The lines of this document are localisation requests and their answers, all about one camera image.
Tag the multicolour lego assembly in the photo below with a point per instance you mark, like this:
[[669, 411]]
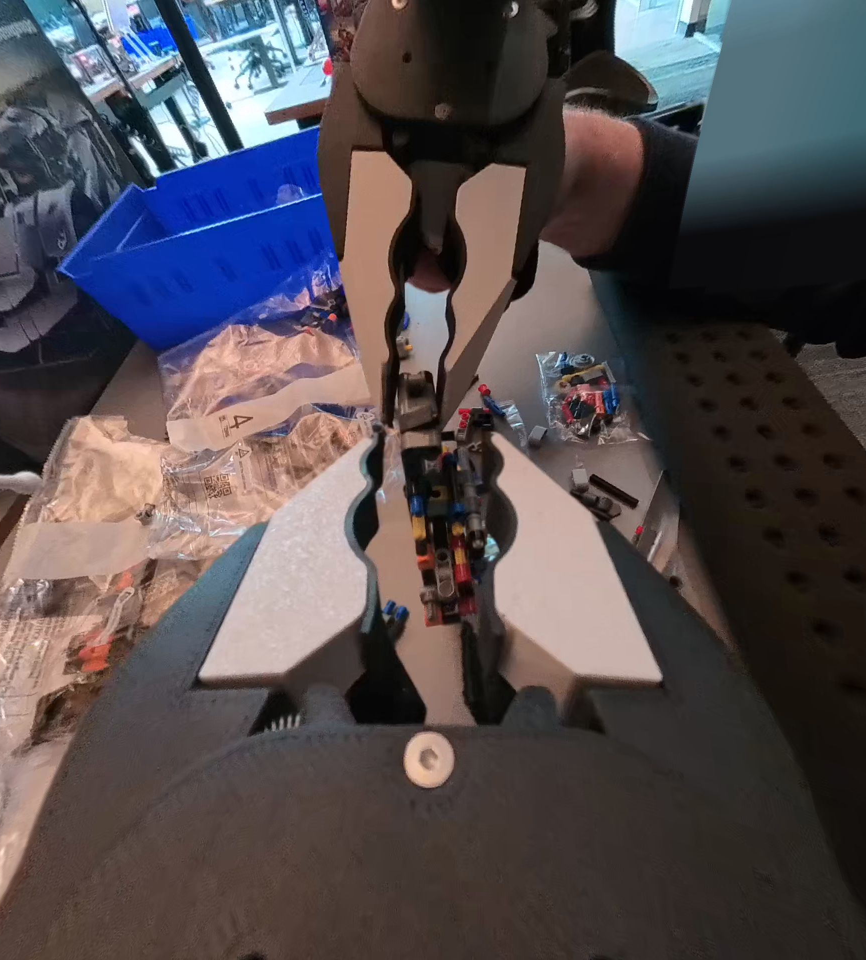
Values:
[[416, 401]]

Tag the person's right forearm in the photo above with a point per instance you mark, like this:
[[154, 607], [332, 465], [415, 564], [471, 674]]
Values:
[[650, 210]]

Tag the person's right hand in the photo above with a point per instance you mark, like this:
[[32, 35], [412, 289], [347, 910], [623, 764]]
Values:
[[598, 180]]

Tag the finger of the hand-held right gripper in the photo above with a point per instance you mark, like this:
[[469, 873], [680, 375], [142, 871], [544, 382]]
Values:
[[489, 255], [369, 247]]

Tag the small grey lego piece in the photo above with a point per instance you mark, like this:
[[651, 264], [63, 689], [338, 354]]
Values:
[[146, 514]]

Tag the scattered loose lego pieces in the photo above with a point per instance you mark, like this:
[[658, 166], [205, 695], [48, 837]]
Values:
[[594, 501]]

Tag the clear bag of black lego parts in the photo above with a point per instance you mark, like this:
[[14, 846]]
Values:
[[73, 652]]

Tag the distant wooden desk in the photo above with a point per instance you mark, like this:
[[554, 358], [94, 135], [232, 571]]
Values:
[[298, 97]]

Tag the small clear bag of lego parts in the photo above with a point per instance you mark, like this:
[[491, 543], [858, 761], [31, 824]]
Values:
[[586, 401]]

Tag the black office chair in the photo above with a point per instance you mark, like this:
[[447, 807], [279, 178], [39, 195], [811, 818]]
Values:
[[612, 79]]

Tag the black window frame post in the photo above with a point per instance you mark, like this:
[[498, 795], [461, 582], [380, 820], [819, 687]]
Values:
[[193, 75]]

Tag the blue plastic bin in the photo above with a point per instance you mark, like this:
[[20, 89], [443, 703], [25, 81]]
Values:
[[200, 262]]

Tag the large labelled bag of lego parts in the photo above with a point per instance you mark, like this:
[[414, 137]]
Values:
[[253, 375]]

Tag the black box with grey figure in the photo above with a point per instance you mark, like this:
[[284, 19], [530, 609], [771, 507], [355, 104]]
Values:
[[20, 225]]

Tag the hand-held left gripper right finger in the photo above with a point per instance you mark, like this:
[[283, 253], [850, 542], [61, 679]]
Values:
[[575, 600]]

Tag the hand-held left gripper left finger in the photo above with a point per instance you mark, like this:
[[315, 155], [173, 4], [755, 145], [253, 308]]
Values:
[[290, 600]]

